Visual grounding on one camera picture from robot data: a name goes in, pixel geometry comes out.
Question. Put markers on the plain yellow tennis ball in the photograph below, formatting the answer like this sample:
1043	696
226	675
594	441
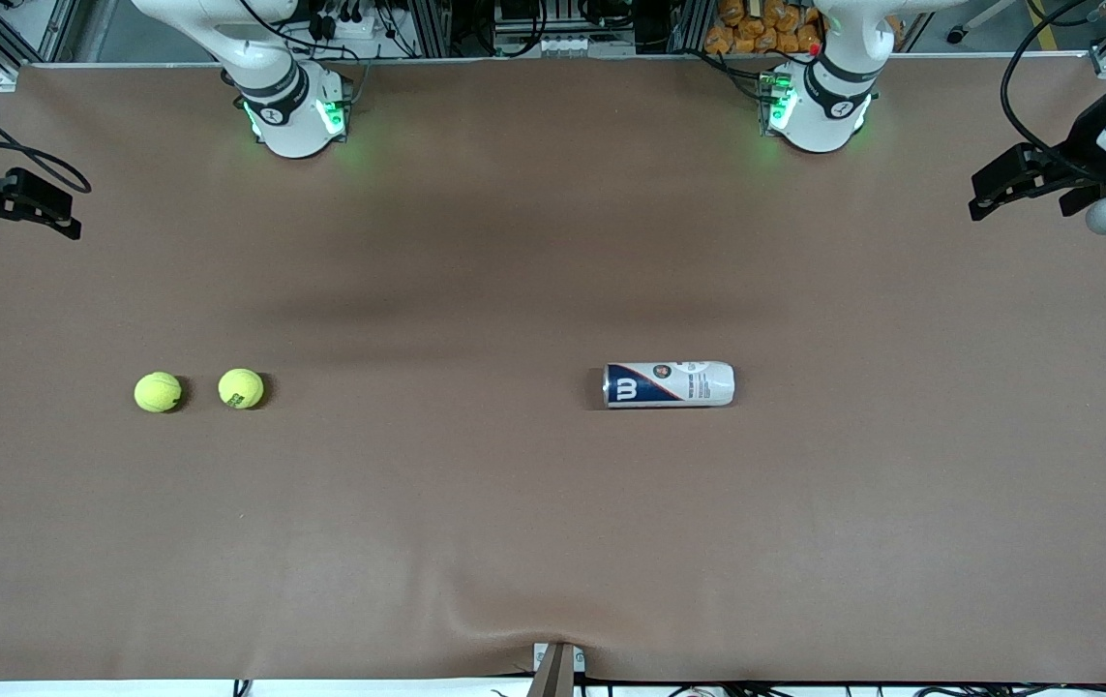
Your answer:
158	392

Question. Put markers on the small white power strip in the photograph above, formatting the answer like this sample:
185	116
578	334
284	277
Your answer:
562	45

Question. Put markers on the white blue tennis ball can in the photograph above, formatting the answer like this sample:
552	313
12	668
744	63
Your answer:
669	384

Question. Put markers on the brown table mat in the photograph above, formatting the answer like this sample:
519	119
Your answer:
514	532

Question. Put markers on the metal mat clamp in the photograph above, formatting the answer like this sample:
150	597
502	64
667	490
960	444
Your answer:
557	673

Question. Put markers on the white power strip black plugs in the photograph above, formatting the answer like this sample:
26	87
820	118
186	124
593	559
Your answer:
359	27

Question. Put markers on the yellow tennis ball black print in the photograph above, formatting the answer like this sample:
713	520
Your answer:
241	388

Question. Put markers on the orange packets pile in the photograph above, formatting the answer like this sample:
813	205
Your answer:
756	34

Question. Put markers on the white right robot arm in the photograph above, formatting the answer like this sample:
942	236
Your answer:
293	131

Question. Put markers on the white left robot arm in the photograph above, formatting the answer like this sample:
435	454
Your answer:
819	126

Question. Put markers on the grey-white left gripper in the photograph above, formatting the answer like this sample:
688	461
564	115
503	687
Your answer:
1081	166

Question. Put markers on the aluminium frame upright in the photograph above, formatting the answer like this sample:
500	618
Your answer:
688	24
432	29

